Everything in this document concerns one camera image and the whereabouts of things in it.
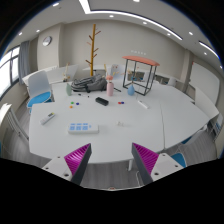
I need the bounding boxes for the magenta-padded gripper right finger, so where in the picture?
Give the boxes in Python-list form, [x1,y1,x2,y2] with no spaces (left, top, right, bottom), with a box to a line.
[131,142,184,186]

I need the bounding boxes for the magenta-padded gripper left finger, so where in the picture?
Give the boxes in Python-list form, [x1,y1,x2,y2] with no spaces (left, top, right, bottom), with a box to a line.
[42,143,92,186]

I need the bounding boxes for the white power strip blue sockets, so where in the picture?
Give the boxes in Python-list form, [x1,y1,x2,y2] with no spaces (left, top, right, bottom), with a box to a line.
[67,122,100,135]

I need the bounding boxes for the white chair blue cushion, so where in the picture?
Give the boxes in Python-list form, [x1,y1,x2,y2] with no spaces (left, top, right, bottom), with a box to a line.
[26,69,54,114]
[166,124,209,168]

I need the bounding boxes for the white remote control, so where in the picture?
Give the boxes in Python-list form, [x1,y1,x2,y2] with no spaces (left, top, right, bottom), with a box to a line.
[39,111,57,126]

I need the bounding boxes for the white board eraser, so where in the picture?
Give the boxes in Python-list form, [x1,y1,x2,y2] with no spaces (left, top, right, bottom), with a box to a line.
[137,99,150,110]

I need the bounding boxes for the black rectangular case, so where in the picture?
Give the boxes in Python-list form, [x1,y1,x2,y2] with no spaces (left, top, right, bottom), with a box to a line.
[95,96,110,107]

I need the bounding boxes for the blue vase with flowers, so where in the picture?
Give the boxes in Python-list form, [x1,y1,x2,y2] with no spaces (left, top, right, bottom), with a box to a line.
[126,71,139,97]

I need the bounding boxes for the green vase with dried stems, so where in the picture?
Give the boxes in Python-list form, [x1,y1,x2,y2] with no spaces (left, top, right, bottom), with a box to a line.
[62,62,73,97]

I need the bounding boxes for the grey backpack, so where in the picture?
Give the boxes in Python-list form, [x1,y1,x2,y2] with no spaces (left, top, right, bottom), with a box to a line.
[70,73,108,94]

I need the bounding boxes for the pink vase with flowers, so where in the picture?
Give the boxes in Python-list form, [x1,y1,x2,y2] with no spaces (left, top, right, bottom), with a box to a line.
[102,63,122,97]

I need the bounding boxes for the white side desk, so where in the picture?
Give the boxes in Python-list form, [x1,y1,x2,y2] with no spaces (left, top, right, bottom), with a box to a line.
[0,103,30,144]

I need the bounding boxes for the white plain chair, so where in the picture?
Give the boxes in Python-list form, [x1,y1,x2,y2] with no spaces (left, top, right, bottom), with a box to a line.
[109,63,123,79]
[64,64,79,83]

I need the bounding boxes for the wooden coat rack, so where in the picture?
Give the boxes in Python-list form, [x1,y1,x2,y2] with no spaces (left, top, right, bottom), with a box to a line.
[85,23,102,78]

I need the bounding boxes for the window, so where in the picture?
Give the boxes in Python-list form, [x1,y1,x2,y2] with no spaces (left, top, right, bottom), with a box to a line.
[0,46,21,98]

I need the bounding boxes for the grey curtain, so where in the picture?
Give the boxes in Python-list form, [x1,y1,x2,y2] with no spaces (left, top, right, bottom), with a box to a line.
[18,40,32,76]

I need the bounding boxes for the short ceiling strip light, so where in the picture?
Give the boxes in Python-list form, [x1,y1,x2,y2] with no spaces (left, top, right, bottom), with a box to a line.
[198,40,219,59]

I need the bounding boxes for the long ceiling strip light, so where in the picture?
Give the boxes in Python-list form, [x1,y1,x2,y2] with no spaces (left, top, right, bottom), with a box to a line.
[78,0,184,42]

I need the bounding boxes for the round ceiling spot lights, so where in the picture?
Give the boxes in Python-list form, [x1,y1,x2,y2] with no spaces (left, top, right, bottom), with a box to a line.
[18,0,194,36]

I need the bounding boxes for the white wall board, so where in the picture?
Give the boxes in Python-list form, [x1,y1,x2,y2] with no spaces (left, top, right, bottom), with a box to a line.
[189,62,221,105]

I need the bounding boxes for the black frame stand orange top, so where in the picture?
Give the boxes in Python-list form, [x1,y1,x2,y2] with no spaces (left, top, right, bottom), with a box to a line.
[121,55,161,97]

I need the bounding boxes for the round wall clock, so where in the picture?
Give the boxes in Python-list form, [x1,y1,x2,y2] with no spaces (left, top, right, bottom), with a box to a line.
[42,35,53,47]

